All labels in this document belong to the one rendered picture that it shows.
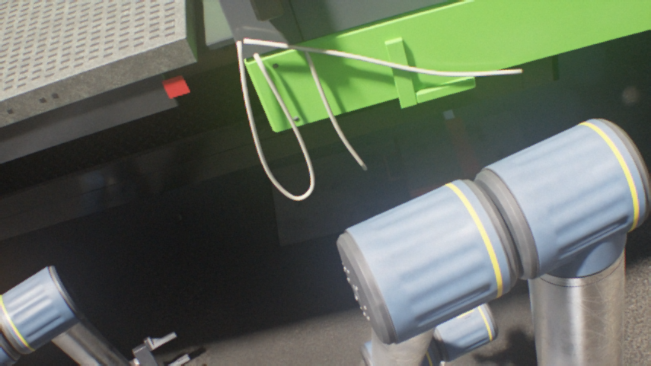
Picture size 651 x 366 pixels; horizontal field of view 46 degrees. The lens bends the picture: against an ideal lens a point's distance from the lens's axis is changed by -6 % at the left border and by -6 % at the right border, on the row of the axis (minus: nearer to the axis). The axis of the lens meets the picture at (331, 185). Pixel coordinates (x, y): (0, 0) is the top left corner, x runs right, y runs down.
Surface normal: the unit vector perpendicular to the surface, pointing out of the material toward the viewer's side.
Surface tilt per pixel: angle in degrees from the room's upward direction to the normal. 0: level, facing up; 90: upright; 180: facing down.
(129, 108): 90
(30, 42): 2
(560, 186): 24
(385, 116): 90
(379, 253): 9
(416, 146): 0
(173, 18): 2
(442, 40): 90
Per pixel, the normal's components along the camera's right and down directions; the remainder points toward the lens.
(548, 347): -0.72, 0.58
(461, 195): -0.25, -0.73
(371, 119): 0.15, 0.73
